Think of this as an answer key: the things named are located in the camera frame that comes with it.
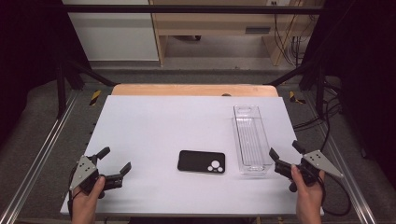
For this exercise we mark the aluminium floor rail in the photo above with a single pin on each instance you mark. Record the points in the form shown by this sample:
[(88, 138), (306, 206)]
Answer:
[(34, 161), (358, 193)]

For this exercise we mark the person's right hand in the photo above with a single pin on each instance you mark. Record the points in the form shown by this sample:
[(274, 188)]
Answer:
[(306, 196)]

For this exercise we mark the black curtain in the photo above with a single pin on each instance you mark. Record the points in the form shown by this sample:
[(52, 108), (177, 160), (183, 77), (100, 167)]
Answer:
[(364, 77), (28, 56)]

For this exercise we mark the black horizontal frame bar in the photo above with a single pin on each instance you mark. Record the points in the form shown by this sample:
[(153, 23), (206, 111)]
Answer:
[(186, 9)]

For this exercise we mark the person's left hand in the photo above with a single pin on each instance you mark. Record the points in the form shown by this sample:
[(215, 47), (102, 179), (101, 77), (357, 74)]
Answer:
[(87, 200)]

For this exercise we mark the yellow black floor tape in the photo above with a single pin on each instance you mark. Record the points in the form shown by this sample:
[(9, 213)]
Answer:
[(95, 97), (293, 97)]

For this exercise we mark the grey label on desk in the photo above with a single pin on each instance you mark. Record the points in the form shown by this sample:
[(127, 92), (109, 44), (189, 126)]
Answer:
[(257, 30)]

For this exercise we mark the wooden desk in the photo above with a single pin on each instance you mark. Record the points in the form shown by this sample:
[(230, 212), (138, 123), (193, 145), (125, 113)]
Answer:
[(214, 23)]

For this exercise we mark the white wall socket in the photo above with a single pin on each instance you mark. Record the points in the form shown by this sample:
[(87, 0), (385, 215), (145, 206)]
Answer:
[(273, 3)]

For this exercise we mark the clear plastic storage box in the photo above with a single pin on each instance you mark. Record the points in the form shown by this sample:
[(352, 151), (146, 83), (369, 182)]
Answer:
[(252, 140)]

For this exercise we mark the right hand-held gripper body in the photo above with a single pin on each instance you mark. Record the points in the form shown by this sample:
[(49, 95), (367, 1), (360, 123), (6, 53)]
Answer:
[(320, 163)]

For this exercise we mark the black metal frame stand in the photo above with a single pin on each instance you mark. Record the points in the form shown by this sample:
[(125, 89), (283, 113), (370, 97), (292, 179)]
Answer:
[(319, 87), (62, 90)]

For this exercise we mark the white cabinet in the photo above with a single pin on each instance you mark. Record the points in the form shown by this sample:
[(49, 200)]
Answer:
[(115, 34)]

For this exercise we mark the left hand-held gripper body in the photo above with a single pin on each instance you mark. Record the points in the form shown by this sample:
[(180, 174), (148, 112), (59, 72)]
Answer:
[(83, 169)]

